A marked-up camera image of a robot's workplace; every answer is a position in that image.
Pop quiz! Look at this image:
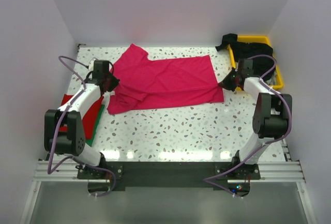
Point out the pink t shirt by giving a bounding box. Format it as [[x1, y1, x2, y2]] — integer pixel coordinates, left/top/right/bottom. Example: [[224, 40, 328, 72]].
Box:
[[108, 44, 224, 114]]

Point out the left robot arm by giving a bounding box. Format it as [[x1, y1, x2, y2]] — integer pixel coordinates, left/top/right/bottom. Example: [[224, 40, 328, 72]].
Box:
[[44, 58, 119, 178]]

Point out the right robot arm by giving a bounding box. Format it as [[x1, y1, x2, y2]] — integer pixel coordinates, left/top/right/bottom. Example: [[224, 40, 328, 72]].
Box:
[[218, 55, 292, 179]]

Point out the black t shirt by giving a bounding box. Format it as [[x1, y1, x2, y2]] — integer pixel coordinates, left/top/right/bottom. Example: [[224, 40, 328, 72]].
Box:
[[215, 33, 275, 81]]

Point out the grey t shirt in bin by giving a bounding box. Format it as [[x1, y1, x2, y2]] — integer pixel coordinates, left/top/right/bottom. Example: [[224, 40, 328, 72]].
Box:
[[266, 71, 278, 85]]

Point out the red folded t shirt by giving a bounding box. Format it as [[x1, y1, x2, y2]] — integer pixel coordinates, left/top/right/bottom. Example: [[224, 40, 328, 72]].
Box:
[[58, 94, 104, 139]]

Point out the yellow plastic bin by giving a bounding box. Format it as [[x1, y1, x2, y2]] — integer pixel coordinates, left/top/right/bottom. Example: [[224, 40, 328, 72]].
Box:
[[227, 35, 284, 91]]

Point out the green folded t shirt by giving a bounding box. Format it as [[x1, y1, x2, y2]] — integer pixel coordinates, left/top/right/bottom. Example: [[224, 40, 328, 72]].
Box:
[[86, 104, 105, 147]]

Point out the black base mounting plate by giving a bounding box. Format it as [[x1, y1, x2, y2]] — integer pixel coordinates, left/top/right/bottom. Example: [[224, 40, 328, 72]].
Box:
[[76, 161, 261, 196]]

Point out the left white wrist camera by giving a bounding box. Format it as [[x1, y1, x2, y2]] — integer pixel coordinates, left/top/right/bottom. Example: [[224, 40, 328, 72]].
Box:
[[88, 57, 98, 71]]

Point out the aluminium frame rail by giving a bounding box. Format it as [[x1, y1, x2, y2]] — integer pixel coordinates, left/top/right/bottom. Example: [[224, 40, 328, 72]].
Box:
[[33, 161, 305, 185]]

